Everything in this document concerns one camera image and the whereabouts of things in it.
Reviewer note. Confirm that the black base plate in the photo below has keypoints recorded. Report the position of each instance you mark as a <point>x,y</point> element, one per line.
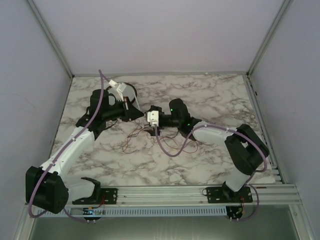
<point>222,194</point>
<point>107,196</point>

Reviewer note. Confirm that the slotted grey cable duct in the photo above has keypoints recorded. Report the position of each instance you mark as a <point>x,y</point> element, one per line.
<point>164,211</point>

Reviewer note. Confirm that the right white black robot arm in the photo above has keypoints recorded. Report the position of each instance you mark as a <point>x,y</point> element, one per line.
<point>247,151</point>

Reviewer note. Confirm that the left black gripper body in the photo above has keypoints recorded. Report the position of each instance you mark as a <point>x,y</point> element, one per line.
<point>122,110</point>

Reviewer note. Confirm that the aluminium corner post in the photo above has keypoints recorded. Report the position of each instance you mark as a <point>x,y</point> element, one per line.
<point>269,36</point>
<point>51,38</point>

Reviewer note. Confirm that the marble pattern table mat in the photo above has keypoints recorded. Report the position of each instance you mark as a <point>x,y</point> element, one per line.
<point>125,155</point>

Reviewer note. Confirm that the right aluminium corner post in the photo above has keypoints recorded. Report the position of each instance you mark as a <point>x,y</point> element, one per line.
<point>269,36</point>

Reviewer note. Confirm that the round brown-rimmed dish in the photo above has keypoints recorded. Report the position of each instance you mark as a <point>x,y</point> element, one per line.
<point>132,90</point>

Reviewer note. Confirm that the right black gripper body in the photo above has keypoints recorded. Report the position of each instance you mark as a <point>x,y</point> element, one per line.
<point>161,123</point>

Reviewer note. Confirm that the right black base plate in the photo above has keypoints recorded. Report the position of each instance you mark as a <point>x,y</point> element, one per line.
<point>222,194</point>

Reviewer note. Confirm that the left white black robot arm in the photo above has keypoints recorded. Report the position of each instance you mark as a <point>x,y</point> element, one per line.
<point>47,186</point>

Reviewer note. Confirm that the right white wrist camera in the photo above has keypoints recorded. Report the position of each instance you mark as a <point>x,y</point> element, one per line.
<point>152,117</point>

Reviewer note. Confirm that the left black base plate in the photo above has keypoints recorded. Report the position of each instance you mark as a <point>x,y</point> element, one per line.
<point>107,196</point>

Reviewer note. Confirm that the left aluminium corner post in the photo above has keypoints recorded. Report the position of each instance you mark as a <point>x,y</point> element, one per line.
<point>51,38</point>

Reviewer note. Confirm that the aluminium front rail frame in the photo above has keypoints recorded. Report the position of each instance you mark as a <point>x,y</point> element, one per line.
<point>162,195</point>

